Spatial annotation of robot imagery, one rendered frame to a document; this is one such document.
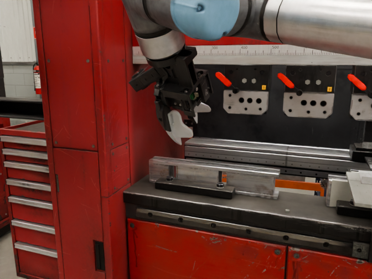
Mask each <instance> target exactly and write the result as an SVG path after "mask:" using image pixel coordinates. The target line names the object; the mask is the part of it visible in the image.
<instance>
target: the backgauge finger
mask: <svg viewBox="0 0 372 279"><path fill-rule="evenodd" d="M349 155H350V157H351V160H352V161H362V162H366V163H367V165H368V167H369V169H370V171H372V148H362V143H354V144H350V146H349Z"/></svg>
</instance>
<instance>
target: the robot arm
mask: <svg viewBox="0 0 372 279"><path fill-rule="evenodd" d="M122 2H123V5H124V7H125V10H126V12H127V15H128V17H129V20H130V22H131V25H132V28H133V30H134V32H135V36H136V38H137V41H138V44H139V47H140V48H141V51H142V54H143V55H144V56H145V57H146V60H147V63H148V64H149V66H147V67H146V68H144V69H143V68H142V69H140V70H139V71H137V72H136V73H135V74H134V75H133V76H132V79H131V81H130V82H129V84H130V85H131V86H132V87H133V88H134V90H135V91H136V92H137V91H140V90H141V89H142V90H144V89H145V88H147V87H149V86H150V84H151V83H153V82H156V84H155V85H154V88H155V89H154V95H155V97H156V98H155V99H156V100H155V101H154V103H155V105H156V115H157V118H158V121H159V123H160V124H161V126H162V127H163V129H164V130H165V131H166V132H167V133H168V135H169V136H170V138H171V139H172V140H173V141H174V142H176V143H177V144H179V145H182V139H181V138H191V137H192V136H193V131H192V130H191V129H190V128H189V127H188V126H186V125H185V124H184V123H183V121H182V117H181V115H180V113H179V112H178V111H176V110H171V109H170V107H172V108H174V109H179V110H181V111H183V112H184V114H185V115H187V116H188V118H189V119H190V120H191V121H192V122H194V123H195V124H197V123H198V114H197V112H210V111H211V108H210V107H209V106H208V105H206V104H204V103H202V102H206V101H207V99H208V98H209V97H210V95H209V93H213V88H212V85H211V81H210V77H209V73H208V70H203V69H196V68H195V67H194V63H193V59H194V58H195V57H196V55H197V54H198V53H197V50H196V47H192V46H186V44H185V37H184V34H185V35H187V36H189V37H191V38H194V39H200V40H207V41H216V40H219V39H220V38H222V37H240V38H250V39H257V40H263V41H267V42H275V43H282V44H288V45H294V46H298V47H304V48H310V49H316V50H322V51H328V52H332V53H338V54H344V55H350V56H356V57H360V58H366V59H372V0H122ZM205 77H207V79H208V83H209V87H207V84H206V80H205Z"/></svg>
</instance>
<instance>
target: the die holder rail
mask: <svg viewBox="0 0 372 279"><path fill-rule="evenodd" d="M174 166H176V178H175V177H174ZM222 171H223V172H227V175H226V184H224V185H227V186H232V187H235V194H240V195H248V196H253V197H261V198H269V199H277V198H278V194H279V190H275V180H276V178H278V177H279V175H280V169H274V168H264V167H254V166H243V165H237V164H227V163H216V162H206V161H196V160H190V159H180V158H169V157H159V156H154V157H153V158H151V159H149V182H151V183H155V181H156V180H158V179H159V178H160V177H162V178H166V177H167V176H172V177H173V179H179V180H188V181H193V182H201V183H210V184H217V183H218V182H222Z"/></svg>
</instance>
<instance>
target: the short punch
mask: <svg viewBox="0 0 372 279"><path fill-rule="evenodd" d="M362 148H372V121H365V123H364V132H363V144H362Z"/></svg>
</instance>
